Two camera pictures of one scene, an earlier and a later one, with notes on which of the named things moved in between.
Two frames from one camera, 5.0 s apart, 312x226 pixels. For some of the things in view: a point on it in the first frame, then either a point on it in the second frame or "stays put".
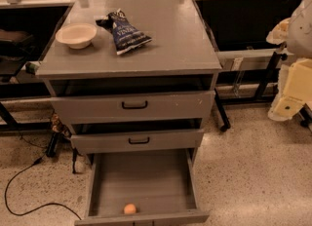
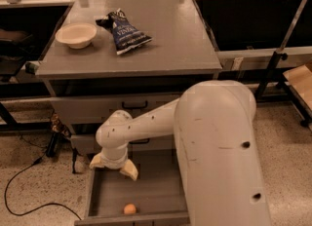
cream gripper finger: (278, 35) -> (112, 158)
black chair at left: (16, 49) stays put
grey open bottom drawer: (160, 183) stays put
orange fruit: (130, 208) stays put
